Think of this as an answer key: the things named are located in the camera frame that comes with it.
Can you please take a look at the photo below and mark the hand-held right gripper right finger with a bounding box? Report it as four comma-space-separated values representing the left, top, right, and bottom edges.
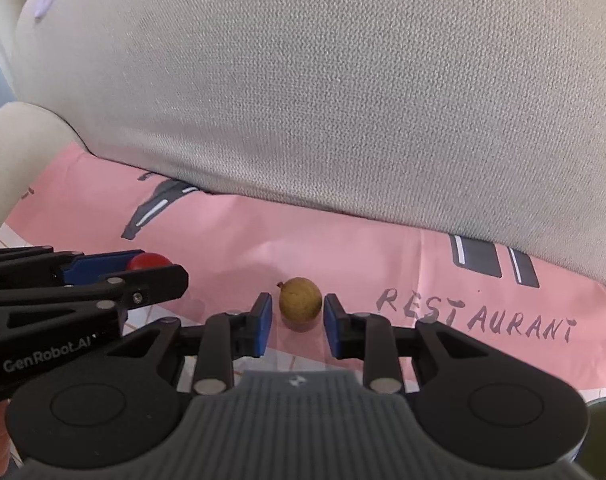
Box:
323, 294, 488, 395

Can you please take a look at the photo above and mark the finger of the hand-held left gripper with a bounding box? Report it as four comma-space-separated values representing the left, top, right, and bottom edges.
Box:
0, 264, 190, 331
0, 246, 146, 292

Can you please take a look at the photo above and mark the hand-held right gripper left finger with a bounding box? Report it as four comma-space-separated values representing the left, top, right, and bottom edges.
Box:
100, 291, 274, 395

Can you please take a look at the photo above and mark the red cherry tomato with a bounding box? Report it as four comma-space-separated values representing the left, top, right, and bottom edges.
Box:
128, 252, 172, 271

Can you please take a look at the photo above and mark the small brown longan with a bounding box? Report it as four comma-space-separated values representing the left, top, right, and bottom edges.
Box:
278, 277, 324, 332

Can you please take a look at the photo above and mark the pink printed cloth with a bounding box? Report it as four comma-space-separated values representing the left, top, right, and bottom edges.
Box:
0, 142, 606, 461

